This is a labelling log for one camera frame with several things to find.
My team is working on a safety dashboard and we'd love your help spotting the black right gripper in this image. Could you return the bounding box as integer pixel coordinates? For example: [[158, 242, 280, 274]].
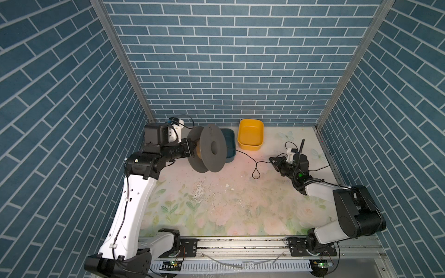
[[269, 156, 299, 181]]

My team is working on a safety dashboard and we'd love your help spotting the grey perforated cable spool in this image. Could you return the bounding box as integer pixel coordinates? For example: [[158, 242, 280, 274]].
[[187, 125, 227, 173]]

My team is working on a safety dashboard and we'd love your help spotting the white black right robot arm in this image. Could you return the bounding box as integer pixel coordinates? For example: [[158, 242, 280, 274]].
[[269, 154, 387, 256]]

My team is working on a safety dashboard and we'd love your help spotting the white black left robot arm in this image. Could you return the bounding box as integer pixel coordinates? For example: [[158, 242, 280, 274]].
[[84, 139, 197, 278]]

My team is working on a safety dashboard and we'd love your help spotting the yellow plastic bin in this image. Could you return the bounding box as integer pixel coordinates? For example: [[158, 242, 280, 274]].
[[238, 119, 264, 151]]

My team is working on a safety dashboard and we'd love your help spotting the dark teal plastic bin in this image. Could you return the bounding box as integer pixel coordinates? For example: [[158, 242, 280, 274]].
[[221, 128, 236, 163]]

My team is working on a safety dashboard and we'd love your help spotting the right green circuit board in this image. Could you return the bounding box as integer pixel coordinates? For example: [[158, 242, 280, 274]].
[[309, 259, 334, 278]]

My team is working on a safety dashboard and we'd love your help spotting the green circuit board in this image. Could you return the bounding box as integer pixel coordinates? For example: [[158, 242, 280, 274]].
[[159, 261, 183, 272], [309, 259, 334, 278]]

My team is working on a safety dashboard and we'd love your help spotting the left green circuit board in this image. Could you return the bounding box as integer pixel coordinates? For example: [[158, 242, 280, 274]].
[[159, 261, 183, 272]]

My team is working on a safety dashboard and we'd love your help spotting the black corrugated cable conduit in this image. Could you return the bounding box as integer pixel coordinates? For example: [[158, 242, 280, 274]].
[[291, 138, 324, 190]]

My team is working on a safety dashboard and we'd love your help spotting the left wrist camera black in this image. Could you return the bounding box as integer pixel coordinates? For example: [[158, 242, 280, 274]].
[[143, 117, 185, 146]]

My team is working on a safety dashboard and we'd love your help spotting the aluminium corner post left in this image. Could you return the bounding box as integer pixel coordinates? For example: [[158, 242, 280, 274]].
[[90, 0, 156, 127]]

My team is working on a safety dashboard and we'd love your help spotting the aluminium corner post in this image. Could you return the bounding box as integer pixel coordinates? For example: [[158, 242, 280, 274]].
[[314, 0, 395, 133], [90, 0, 156, 127]]

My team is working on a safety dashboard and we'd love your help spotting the aluminium corner post right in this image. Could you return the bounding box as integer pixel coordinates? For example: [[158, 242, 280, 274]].
[[314, 0, 395, 133]]

